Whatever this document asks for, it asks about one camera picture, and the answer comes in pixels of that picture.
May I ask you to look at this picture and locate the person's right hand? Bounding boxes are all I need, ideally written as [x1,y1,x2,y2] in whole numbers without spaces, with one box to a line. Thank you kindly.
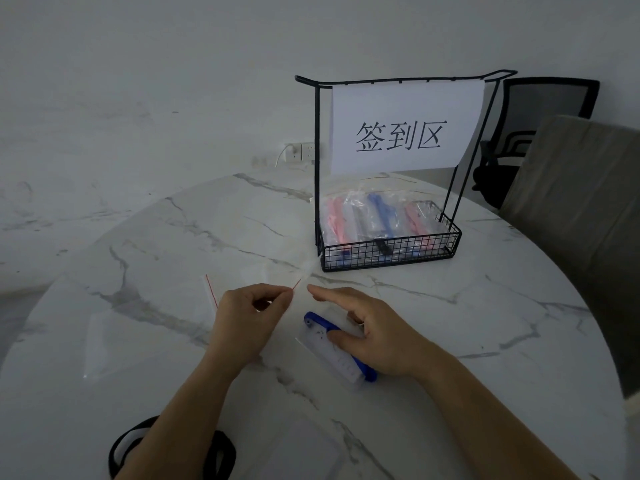
[306,285,452,381]

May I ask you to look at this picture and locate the beige upholstered chair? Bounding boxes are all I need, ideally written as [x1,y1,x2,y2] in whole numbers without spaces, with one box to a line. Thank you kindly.
[499,115,640,398]

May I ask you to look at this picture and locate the white wall socket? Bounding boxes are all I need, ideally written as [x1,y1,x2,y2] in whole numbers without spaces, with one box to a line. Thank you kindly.
[285,142,316,163]

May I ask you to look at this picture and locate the pile of bagged colourful items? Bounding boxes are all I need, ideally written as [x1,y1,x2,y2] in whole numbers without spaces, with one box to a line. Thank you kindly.
[322,190,446,268]

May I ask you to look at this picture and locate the person's right forearm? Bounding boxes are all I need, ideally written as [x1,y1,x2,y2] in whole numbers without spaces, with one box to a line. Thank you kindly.
[424,352,582,480]

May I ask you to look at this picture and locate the person's left forearm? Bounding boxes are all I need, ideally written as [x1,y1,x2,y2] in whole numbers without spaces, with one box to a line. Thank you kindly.
[114,347,258,480]

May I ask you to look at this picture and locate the white paper sign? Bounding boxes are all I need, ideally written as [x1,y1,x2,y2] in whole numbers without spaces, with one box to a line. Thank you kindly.
[329,80,486,176]

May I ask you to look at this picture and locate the black wire basket rack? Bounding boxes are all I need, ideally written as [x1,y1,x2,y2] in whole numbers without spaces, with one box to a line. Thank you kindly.
[294,69,518,273]

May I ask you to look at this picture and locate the white plug with cable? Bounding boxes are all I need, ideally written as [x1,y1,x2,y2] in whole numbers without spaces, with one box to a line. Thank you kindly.
[276,144,302,168]

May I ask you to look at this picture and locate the person's left hand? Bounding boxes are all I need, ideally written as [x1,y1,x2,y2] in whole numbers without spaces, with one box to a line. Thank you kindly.
[208,283,296,366]

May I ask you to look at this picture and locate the clear red-striped zip bag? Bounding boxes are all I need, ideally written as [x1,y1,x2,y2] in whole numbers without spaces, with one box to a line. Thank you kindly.
[82,274,221,381]
[250,260,326,360]

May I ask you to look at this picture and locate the black mesh office chair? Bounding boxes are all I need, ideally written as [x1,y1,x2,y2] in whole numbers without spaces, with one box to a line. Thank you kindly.
[472,77,601,210]

